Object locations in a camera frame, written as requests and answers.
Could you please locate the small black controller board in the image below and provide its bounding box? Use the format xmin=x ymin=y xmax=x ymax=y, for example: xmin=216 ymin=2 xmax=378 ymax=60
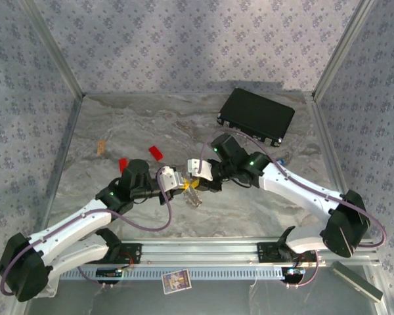
xmin=96 ymin=267 xmax=124 ymax=280
xmin=280 ymin=267 xmax=307 ymax=280

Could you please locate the aluminium mounting rail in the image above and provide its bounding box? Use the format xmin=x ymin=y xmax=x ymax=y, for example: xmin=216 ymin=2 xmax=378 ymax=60
xmin=118 ymin=238 xmax=382 ymax=267

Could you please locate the thin red wire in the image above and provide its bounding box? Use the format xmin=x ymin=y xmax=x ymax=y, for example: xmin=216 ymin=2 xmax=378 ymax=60
xmin=120 ymin=251 xmax=136 ymax=270
xmin=294 ymin=254 xmax=317 ymax=270

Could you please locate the printed picture card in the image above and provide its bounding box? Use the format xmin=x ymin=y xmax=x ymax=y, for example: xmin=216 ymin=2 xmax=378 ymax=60
xmin=162 ymin=268 xmax=193 ymax=295

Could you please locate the grey slotted cable duct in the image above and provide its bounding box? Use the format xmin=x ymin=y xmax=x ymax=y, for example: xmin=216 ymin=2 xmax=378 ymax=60
xmin=58 ymin=264 xmax=285 ymax=282

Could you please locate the clear plastic bag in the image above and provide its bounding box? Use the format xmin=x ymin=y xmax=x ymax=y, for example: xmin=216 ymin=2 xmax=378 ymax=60
xmin=182 ymin=186 xmax=203 ymax=209

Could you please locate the grey metal bar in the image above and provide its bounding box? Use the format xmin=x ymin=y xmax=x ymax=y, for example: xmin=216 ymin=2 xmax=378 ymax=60
xmin=328 ymin=261 xmax=384 ymax=303

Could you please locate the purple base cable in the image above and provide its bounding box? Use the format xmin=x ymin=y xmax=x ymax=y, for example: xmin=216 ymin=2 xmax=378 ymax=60
xmin=77 ymin=264 xmax=116 ymax=290
xmin=284 ymin=251 xmax=319 ymax=290

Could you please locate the aluminium frame side bar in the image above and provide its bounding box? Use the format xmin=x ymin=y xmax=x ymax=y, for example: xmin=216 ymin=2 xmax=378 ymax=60
xmin=307 ymin=93 xmax=394 ymax=315
xmin=12 ymin=94 xmax=86 ymax=315

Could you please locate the black hard case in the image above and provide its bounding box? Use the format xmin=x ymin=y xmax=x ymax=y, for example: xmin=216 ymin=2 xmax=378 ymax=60
xmin=216 ymin=87 xmax=296 ymax=147

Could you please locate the aluminium frame post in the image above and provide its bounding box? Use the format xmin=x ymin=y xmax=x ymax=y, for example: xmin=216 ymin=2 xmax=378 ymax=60
xmin=21 ymin=0 xmax=86 ymax=99
xmin=311 ymin=0 xmax=380 ymax=101

